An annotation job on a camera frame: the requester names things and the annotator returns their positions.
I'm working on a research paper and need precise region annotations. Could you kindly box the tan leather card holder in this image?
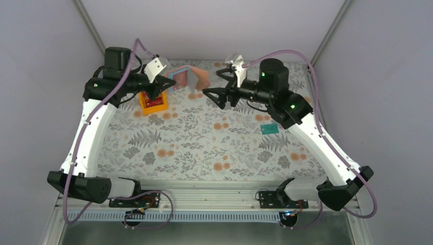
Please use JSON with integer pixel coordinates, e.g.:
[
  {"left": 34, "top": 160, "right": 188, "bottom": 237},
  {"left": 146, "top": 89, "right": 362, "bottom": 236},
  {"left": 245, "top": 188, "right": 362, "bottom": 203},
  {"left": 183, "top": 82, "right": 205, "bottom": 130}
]
[{"left": 165, "top": 65, "right": 210, "bottom": 93}]

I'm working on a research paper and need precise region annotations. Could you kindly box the teal green card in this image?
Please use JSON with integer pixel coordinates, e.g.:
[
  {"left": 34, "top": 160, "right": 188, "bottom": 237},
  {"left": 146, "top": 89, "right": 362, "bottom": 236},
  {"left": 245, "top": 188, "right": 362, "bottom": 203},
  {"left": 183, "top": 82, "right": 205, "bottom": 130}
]
[{"left": 260, "top": 124, "right": 279, "bottom": 135}]

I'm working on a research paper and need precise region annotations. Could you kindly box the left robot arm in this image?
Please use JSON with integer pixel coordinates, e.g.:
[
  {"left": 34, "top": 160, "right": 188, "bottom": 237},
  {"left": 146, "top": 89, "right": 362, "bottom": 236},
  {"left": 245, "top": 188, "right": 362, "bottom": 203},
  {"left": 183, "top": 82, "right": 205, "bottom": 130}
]
[{"left": 47, "top": 47, "right": 175, "bottom": 204}]

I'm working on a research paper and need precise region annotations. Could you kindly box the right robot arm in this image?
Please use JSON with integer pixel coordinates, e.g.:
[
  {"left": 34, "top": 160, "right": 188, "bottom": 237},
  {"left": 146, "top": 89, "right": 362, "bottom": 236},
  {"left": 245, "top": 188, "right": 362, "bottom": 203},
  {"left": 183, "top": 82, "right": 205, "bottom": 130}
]
[{"left": 203, "top": 58, "right": 374, "bottom": 211}]

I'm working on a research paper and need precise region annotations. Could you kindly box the red VIP card in bin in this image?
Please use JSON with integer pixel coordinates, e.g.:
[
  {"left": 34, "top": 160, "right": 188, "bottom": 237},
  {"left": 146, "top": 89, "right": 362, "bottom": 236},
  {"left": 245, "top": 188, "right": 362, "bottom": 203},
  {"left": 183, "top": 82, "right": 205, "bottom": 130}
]
[{"left": 143, "top": 95, "right": 164, "bottom": 108}]

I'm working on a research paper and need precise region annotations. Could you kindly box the red card in holder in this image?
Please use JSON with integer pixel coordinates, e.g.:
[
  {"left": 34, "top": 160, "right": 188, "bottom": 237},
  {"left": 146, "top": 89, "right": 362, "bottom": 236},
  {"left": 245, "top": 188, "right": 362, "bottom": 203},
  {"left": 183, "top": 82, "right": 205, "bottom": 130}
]
[{"left": 173, "top": 70, "right": 188, "bottom": 89}]

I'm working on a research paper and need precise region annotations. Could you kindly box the yellow plastic bin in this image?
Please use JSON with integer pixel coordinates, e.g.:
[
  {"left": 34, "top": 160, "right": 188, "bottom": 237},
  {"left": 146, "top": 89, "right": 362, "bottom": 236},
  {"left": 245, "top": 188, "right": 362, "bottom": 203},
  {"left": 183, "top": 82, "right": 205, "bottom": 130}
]
[{"left": 138, "top": 91, "right": 169, "bottom": 115}]

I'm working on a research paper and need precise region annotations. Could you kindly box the floral table cloth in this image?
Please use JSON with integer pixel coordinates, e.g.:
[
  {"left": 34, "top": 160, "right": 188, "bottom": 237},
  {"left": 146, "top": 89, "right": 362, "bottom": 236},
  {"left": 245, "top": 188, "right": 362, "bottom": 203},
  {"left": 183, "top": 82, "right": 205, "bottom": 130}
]
[{"left": 90, "top": 59, "right": 334, "bottom": 182}]

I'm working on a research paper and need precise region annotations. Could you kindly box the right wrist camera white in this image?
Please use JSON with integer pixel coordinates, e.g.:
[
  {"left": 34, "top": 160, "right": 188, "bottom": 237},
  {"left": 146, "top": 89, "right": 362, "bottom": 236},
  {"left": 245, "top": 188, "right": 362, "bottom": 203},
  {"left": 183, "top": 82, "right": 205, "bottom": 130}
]
[{"left": 224, "top": 53, "right": 247, "bottom": 88}]

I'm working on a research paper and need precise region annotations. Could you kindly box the aluminium rail frame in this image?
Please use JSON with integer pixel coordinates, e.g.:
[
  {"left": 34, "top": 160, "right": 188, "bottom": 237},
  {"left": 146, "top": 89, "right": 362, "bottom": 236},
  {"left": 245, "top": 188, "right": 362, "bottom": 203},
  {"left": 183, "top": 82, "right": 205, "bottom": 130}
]
[{"left": 56, "top": 179, "right": 360, "bottom": 224}]

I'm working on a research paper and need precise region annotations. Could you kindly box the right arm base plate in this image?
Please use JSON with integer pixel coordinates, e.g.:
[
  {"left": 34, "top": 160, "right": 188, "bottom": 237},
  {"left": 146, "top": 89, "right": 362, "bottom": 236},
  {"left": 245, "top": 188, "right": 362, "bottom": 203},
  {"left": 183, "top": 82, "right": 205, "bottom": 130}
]
[{"left": 255, "top": 190, "right": 309, "bottom": 209}]

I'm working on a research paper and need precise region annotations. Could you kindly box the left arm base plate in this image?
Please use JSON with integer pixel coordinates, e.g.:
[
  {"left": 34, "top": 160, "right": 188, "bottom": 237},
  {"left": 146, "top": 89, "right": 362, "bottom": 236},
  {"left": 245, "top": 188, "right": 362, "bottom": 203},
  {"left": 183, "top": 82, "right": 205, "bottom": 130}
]
[{"left": 109, "top": 190, "right": 161, "bottom": 209}]

